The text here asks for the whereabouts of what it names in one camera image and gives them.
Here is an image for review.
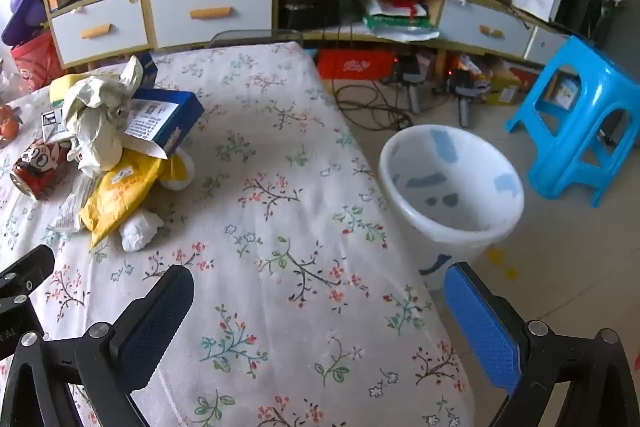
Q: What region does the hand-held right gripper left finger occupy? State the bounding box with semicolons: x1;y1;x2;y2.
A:
0;264;195;427

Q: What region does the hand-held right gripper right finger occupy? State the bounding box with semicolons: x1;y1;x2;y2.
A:
444;262;640;427

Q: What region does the white plastic bin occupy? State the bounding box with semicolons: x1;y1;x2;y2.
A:
377;124;526;293

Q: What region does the yellow snack bag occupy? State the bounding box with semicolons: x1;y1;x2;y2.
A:
80;149;188;250

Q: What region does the white plastic bottle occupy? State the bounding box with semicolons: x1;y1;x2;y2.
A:
162;152;195;190

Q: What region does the blue cardboard box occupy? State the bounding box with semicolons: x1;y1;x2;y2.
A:
122;88;205;158

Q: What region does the white printed paper sheet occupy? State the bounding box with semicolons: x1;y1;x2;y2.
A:
47;179;96;233

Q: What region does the crumpled white tissue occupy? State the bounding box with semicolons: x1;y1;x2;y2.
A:
119;211;166;253

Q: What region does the red cartoon drink can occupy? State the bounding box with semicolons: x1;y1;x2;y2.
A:
9;138;76;202

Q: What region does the white labelled packet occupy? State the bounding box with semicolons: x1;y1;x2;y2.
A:
41;107;76;142

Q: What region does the floral tablecloth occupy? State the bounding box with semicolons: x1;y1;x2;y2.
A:
0;42;476;427

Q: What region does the crumpled beige paper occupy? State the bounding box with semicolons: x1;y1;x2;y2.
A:
61;56;146;175

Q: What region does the yellow green packet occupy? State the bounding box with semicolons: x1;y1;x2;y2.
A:
49;74;96;108

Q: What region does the red gift bag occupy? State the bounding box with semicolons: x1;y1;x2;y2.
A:
10;31;68;94

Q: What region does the black handheld device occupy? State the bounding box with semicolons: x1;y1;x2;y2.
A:
395;54;426;114
447;69;488;128

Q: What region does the brown cardboard box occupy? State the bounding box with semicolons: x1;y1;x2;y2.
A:
487;59;538;106

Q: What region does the small blue carton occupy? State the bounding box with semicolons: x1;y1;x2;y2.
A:
134;52;159;90

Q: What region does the purple balloon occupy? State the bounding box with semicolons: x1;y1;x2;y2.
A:
0;0;51;45

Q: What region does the red flat box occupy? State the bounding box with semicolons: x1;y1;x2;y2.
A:
318;48;397;80

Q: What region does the blue plastic stool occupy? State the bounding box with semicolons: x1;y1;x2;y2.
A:
504;36;640;208

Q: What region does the dark chair backrest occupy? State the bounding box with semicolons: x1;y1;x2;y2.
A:
206;28;304;52

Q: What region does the white corner cabinet drawer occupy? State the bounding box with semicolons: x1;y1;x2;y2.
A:
442;1;532;58

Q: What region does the low wooden corner cabinet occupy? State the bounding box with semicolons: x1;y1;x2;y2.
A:
272;0;571;68

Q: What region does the colourful folded cloth pile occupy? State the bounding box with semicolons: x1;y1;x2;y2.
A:
362;0;441;42

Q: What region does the black cable bundle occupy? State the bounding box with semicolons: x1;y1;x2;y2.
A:
334;82;413;132

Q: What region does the narrow white drawer orange handle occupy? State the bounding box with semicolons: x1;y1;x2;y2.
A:
50;0;149;64

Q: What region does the wide white drawer orange handle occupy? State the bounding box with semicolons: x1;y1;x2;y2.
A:
149;0;274;48

